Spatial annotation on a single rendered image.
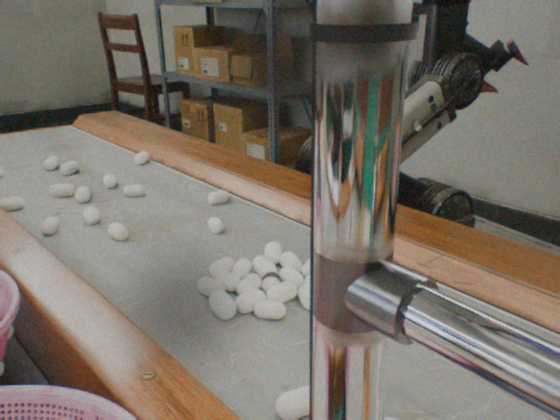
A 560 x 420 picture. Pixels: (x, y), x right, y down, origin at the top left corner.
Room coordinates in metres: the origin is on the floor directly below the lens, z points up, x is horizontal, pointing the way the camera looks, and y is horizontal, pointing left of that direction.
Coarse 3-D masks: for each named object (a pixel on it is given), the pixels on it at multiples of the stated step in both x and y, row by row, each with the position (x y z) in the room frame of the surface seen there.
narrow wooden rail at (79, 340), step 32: (0, 224) 0.67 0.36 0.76; (0, 256) 0.57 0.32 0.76; (32, 256) 0.57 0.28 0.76; (32, 288) 0.50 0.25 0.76; (64, 288) 0.50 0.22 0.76; (32, 320) 0.49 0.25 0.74; (64, 320) 0.44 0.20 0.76; (96, 320) 0.44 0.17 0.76; (128, 320) 0.44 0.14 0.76; (32, 352) 0.50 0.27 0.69; (64, 352) 0.42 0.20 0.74; (96, 352) 0.39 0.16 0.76; (128, 352) 0.39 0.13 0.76; (160, 352) 0.39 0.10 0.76; (64, 384) 0.43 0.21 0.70; (96, 384) 0.37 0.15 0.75; (128, 384) 0.35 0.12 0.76; (160, 384) 0.35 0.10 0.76; (192, 384) 0.35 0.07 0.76; (160, 416) 0.32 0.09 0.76; (192, 416) 0.31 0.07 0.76; (224, 416) 0.31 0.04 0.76
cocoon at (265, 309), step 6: (264, 300) 0.48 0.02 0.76; (258, 306) 0.47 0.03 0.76; (264, 306) 0.47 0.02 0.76; (270, 306) 0.47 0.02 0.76; (276, 306) 0.47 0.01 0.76; (282, 306) 0.47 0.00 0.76; (258, 312) 0.47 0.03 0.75; (264, 312) 0.47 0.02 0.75; (270, 312) 0.47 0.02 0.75; (276, 312) 0.47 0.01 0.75; (282, 312) 0.47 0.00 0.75; (264, 318) 0.47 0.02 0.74; (270, 318) 0.47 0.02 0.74; (276, 318) 0.47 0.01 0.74
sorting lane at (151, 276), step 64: (64, 128) 1.32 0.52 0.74; (0, 192) 0.86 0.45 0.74; (192, 192) 0.86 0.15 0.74; (64, 256) 0.62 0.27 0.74; (128, 256) 0.62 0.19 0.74; (192, 256) 0.62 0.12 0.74; (192, 320) 0.47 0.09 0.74; (256, 320) 0.47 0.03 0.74; (512, 320) 0.47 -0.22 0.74; (256, 384) 0.38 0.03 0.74; (448, 384) 0.38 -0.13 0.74
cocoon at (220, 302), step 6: (216, 294) 0.49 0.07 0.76; (222, 294) 0.49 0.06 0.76; (210, 300) 0.49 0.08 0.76; (216, 300) 0.48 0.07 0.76; (222, 300) 0.48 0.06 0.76; (228, 300) 0.48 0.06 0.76; (210, 306) 0.48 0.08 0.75; (216, 306) 0.47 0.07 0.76; (222, 306) 0.47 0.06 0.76; (228, 306) 0.47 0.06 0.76; (234, 306) 0.47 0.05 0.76; (216, 312) 0.47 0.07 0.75; (222, 312) 0.47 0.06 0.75; (228, 312) 0.47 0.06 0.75; (234, 312) 0.47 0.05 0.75; (222, 318) 0.47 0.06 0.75; (228, 318) 0.47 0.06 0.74
